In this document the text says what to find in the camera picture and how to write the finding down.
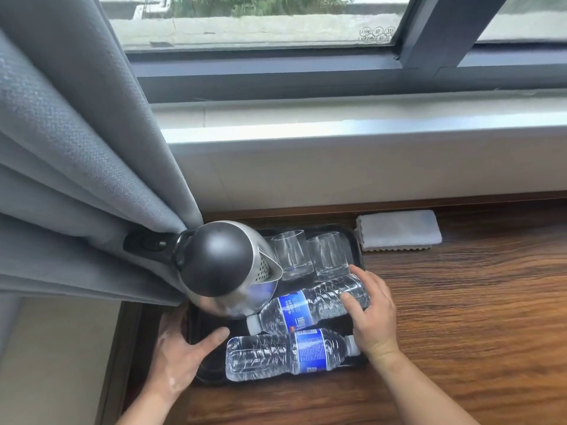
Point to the grey curtain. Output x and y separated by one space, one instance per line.
71 172

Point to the person's left thumb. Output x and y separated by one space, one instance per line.
209 343

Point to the black rectangular tray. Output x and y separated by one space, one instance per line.
212 325

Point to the white window sill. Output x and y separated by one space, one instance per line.
354 146

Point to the clear drinking glass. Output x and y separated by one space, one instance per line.
328 256
290 254

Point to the person's right thumb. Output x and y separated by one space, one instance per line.
354 312

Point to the person's right hand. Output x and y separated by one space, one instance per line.
376 323

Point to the person's right forearm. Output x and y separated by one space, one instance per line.
416 389

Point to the person's left forearm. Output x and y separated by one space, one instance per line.
139 407

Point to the folded grey cloth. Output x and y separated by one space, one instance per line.
398 230

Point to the person's left hand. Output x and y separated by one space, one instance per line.
175 354

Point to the blue label water bottle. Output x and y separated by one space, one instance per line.
305 307
274 356

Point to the dark grey window frame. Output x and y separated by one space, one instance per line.
274 72

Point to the green plants outside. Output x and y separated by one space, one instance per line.
248 3

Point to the steel kettle with black lid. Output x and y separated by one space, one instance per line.
217 261

